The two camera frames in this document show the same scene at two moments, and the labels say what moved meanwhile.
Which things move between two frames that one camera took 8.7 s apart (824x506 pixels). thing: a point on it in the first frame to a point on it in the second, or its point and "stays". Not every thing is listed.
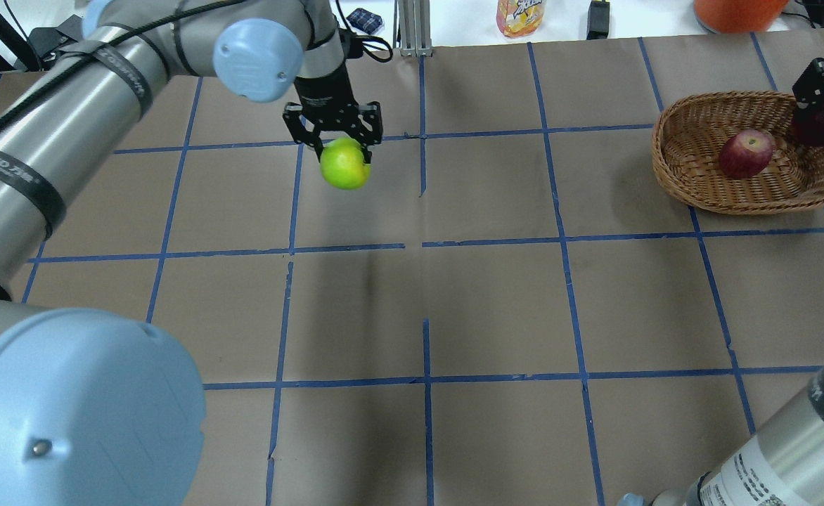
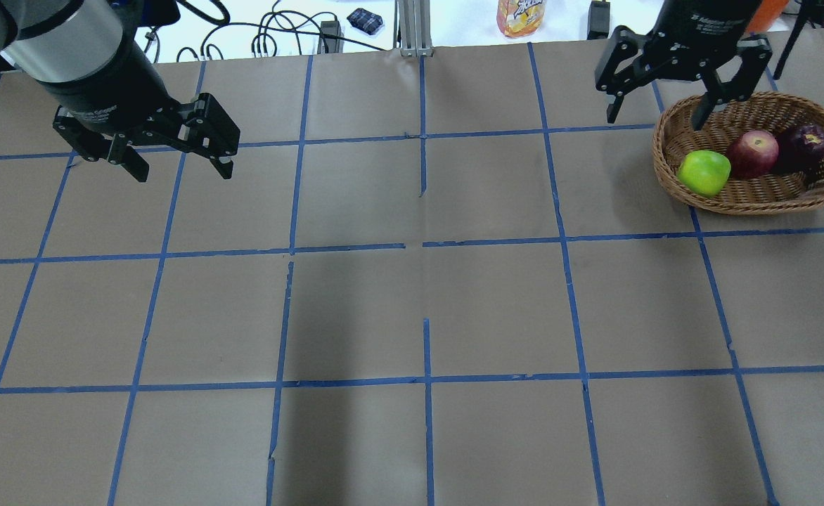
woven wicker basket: x=688 y=135 stays
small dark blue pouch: x=365 y=20 stays
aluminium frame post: x=414 y=17 stays
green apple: x=342 y=164 to x=704 y=172
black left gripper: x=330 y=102 to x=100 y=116
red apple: x=745 y=154 stays
